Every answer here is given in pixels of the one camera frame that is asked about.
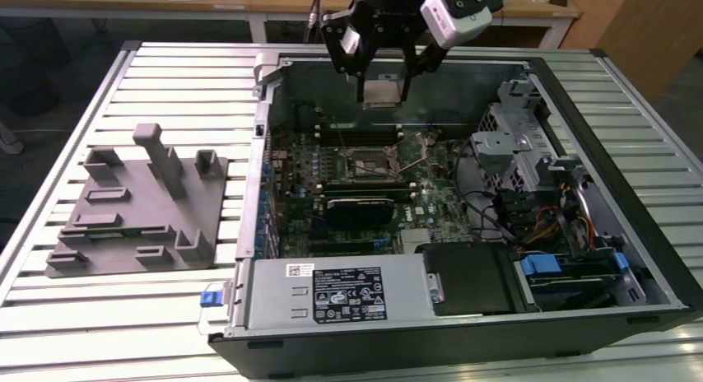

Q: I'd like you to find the silver heatsink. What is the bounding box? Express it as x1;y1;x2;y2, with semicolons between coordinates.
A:
399;228;432;251

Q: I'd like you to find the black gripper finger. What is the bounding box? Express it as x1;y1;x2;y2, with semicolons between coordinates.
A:
401;23;447;102
320;9;380;105

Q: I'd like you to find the black RAM slot bank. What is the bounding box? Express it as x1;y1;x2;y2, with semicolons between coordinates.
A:
315;123;407;147
320;182;416;201

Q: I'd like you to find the silver CPU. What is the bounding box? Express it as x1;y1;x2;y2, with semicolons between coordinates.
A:
363;79;407;110

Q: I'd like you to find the black graphics card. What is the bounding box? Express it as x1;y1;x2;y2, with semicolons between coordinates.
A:
324;196;395;229

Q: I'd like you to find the silver drive cage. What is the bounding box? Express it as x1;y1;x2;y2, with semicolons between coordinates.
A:
469;79;556;193

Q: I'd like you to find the green RAM stick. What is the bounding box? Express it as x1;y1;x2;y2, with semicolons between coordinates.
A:
81;226;145;237

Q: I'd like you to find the black fan shroud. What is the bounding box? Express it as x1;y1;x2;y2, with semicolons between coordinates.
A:
413;241;538;317

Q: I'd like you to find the grey parts rack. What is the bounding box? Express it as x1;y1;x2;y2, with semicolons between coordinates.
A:
43;122;231;279

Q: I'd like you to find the wooden cabinet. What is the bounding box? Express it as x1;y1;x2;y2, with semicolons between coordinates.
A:
563;0;703;101

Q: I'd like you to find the blue disk carrier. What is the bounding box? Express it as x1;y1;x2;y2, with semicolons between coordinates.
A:
519;252;628;282

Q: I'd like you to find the orange yellow wire bundle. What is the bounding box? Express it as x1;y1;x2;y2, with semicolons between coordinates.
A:
515;184;600;254

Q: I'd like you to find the white black-faced wrist camera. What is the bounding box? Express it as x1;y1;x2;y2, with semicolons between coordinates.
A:
420;0;495;50

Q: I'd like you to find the black PC case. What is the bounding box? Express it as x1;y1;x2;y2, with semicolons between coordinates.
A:
207;47;703;380

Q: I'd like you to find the wooden desk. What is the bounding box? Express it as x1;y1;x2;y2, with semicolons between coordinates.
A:
0;0;583;49

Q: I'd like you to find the silver power supply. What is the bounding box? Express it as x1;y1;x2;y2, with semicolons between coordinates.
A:
240;256;440;332

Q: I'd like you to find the CPU socket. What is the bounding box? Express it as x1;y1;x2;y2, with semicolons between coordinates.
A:
335;145;405;184

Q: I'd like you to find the black expansion slot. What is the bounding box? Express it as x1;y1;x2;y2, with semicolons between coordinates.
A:
308;240;375;254

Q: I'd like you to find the green motherboard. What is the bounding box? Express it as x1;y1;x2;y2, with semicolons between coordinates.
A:
265;124;495;259

